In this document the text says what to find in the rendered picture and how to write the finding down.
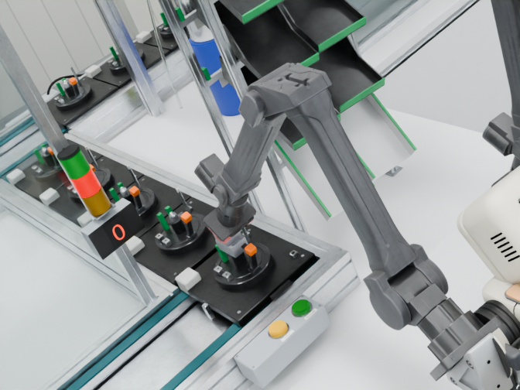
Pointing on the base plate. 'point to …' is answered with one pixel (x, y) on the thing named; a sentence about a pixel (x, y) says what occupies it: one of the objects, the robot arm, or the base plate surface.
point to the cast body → (233, 248)
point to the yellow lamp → (97, 203)
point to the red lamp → (87, 185)
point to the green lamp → (76, 165)
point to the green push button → (300, 307)
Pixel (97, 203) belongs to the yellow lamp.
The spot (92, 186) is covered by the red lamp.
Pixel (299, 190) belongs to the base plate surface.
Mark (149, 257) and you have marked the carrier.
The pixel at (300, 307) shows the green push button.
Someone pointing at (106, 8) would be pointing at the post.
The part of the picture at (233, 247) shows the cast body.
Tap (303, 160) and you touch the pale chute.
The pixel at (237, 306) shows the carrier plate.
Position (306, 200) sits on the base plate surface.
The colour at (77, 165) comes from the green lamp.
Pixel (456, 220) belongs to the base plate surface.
